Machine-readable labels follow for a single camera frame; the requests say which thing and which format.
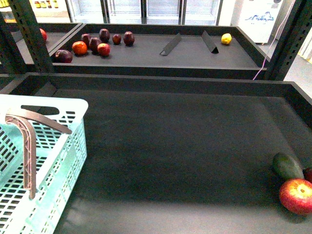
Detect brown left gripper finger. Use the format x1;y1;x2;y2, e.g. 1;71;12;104
5;115;37;199
6;109;72;135

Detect light blue plastic basket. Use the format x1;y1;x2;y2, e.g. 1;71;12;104
0;94;88;234

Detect large red yellow apple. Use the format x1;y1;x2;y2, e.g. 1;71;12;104
279;178;312;215

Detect red apple far left tray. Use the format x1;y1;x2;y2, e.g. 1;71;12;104
39;28;47;42

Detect red apple on shelf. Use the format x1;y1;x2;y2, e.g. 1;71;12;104
97;43;111;57

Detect dark plum front left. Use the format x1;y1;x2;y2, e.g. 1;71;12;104
55;50;73;63

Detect orange red tomato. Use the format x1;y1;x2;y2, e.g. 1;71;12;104
72;41;88;56

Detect black rear produce tray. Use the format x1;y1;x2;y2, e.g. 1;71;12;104
53;24;270;80

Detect black produce tray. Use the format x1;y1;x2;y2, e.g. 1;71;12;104
53;24;270;80
0;75;312;234

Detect dark plum back left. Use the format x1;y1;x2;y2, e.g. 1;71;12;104
80;34;91;48

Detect dark plum middle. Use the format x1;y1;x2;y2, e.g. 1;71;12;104
89;37;102;54

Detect jars on shelf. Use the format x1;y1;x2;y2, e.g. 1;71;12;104
34;0;59;9

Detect small dark red plum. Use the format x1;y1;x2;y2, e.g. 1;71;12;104
112;34;121;45

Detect dark plum right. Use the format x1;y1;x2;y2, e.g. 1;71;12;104
123;31;135;46

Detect black front produce tray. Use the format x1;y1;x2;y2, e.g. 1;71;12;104
0;75;312;234

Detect glass door refrigerator row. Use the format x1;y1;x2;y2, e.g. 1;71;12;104
66;0;223;25

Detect yellow lemon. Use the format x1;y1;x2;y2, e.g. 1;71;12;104
221;33;232;45

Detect white chest freezer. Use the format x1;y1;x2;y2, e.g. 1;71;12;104
231;0;283;44

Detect green avocado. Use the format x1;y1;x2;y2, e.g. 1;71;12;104
273;153;304;180

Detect dark red fruit at edge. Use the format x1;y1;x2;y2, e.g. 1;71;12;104
303;167;312;183

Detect black perforated rack post left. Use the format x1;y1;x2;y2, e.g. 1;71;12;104
0;0;54;75

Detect black perforated rack post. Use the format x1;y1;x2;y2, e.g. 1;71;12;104
263;0;312;81
0;0;54;75

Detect black flat divider bracket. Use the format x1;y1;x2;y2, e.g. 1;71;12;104
160;33;181;56

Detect black triangular divider bracket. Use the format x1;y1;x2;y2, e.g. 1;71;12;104
201;30;219;54

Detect black perforated rack post right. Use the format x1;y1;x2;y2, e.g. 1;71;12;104
263;0;312;81

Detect pink cable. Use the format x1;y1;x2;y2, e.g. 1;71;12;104
252;0;297;81

